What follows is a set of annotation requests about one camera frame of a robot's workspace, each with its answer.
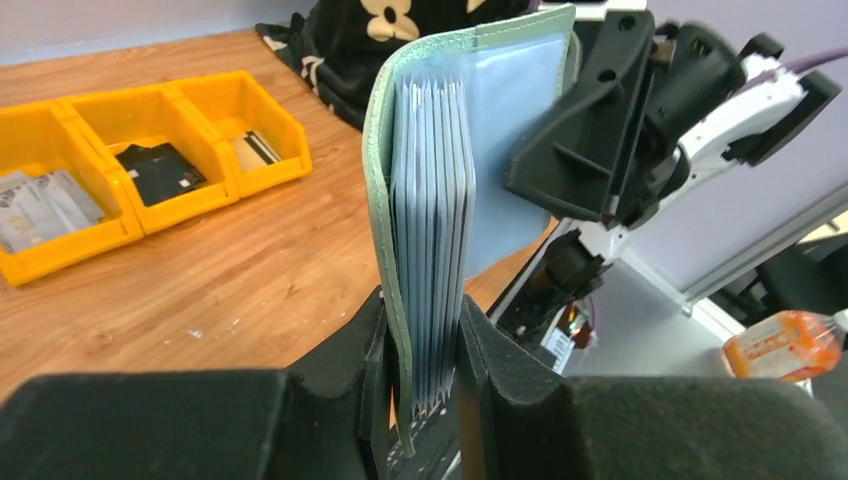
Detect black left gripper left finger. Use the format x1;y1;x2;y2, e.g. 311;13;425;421
1;290;395;479

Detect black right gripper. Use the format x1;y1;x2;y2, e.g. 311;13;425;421
506;10;746;228

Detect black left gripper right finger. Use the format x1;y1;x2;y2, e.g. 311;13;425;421
453;294;848;480

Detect mint green leather card holder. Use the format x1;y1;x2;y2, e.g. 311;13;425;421
362;3;580;456

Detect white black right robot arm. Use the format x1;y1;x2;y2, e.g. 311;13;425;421
489;6;847;349

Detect striped beige cards in bin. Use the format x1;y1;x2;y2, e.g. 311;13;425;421
230;131;281;173

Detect black cards in bin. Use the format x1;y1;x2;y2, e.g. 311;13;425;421
116;143;207;207

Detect silver cards in bin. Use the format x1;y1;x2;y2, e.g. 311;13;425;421
1;169;106;254

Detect black office chair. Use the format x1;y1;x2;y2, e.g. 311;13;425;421
710;234;847;326

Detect black floral blanket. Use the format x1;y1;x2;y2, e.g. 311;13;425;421
255;0;530;130

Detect yellow right plastic bin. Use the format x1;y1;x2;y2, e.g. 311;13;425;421
168;71;313;198

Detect yellow plastic bin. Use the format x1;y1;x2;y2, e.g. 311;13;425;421
168;71;313;198
59;84;240;234
1;102;143;286

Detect orange drink bottle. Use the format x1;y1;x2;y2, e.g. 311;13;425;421
721;309;847;382

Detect yellow middle plastic bin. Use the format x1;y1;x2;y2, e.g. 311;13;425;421
59;84;240;234

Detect yellow left plastic bin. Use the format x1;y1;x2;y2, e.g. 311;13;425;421
1;102;143;286

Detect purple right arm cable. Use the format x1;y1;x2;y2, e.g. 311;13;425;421
784;46;848;75

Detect aluminium frame post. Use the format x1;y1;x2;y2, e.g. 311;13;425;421
681;181;847;303

